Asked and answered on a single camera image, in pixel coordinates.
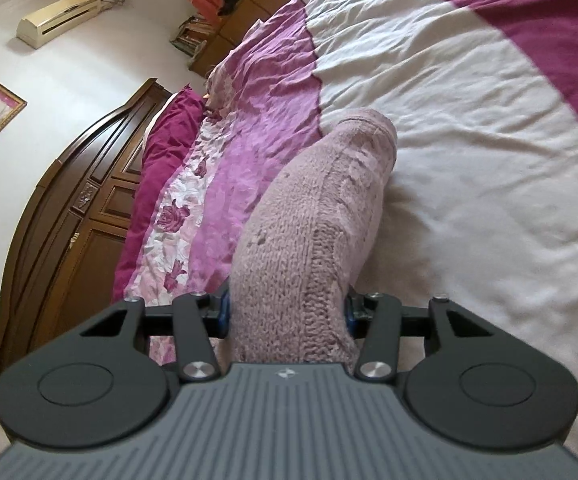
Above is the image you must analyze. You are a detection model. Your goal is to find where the row of books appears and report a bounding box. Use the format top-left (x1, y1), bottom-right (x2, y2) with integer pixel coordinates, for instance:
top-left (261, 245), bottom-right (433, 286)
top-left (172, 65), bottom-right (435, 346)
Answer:
top-left (170, 16), bottom-right (216, 57)

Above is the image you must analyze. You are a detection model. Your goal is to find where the dark wooden headboard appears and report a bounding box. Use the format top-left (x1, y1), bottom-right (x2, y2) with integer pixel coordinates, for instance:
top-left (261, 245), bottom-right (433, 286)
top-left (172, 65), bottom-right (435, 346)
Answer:
top-left (0, 78), bottom-right (172, 411)

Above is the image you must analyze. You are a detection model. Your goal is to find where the pink knit cardigan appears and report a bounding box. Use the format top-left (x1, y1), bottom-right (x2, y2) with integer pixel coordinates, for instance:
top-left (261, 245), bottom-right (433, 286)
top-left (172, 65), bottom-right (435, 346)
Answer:
top-left (229, 108), bottom-right (398, 377)

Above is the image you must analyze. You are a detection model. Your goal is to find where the cream wall air conditioner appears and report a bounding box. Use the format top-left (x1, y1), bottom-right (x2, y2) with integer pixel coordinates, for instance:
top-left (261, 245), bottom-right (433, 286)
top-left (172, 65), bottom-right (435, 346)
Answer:
top-left (16, 0), bottom-right (102, 50)

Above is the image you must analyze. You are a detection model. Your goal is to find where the magenta pillow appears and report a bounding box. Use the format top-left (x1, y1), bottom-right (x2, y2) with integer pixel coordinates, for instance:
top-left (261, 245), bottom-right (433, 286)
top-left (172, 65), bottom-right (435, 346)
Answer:
top-left (116, 85), bottom-right (207, 291)

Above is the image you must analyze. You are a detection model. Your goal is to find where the long wooden cabinet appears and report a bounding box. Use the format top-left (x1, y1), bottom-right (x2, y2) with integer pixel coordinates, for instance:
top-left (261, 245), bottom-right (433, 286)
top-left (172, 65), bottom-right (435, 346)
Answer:
top-left (189, 0), bottom-right (340, 78)

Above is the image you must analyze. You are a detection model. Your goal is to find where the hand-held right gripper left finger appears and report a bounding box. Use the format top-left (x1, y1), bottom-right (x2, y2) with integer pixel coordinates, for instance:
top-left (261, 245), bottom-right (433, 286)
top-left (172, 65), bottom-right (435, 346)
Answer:
top-left (79, 289), bottom-right (230, 382)

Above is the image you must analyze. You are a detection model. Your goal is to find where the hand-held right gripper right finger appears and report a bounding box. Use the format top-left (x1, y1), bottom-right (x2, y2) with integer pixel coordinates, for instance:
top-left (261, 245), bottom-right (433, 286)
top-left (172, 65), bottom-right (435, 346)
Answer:
top-left (346, 292), bottom-right (490, 382)

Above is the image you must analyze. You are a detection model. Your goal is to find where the striped pink and white bedspread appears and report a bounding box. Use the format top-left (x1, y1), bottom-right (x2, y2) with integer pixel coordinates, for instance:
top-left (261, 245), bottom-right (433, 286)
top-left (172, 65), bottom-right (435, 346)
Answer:
top-left (124, 0), bottom-right (578, 466)

